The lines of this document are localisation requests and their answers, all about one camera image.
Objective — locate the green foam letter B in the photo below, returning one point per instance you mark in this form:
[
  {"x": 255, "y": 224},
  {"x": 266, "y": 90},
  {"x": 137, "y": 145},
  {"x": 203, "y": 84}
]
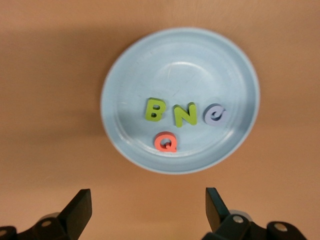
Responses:
[{"x": 150, "y": 110}]

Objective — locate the red foam letter Q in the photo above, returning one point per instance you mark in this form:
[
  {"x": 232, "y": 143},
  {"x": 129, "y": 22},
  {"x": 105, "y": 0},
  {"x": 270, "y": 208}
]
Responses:
[{"x": 158, "y": 143}]

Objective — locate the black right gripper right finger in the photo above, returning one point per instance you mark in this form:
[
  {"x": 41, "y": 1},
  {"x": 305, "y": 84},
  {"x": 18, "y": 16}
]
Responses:
[{"x": 217, "y": 215}]

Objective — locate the blue foam letter G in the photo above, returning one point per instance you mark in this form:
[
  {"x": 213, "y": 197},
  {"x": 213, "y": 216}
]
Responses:
[{"x": 208, "y": 120}]

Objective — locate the brown table mat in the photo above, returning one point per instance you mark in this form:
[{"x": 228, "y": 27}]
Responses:
[{"x": 50, "y": 75}]

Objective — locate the blue plate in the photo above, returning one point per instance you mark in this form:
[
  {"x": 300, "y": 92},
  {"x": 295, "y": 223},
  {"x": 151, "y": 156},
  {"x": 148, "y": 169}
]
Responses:
[{"x": 175, "y": 62}]

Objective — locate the green foam letter N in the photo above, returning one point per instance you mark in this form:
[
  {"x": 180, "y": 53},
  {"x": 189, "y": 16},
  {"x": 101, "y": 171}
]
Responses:
[{"x": 185, "y": 116}]

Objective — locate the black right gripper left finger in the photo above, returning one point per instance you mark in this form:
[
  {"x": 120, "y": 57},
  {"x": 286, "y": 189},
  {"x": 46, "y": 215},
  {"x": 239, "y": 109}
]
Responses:
[{"x": 75, "y": 212}]

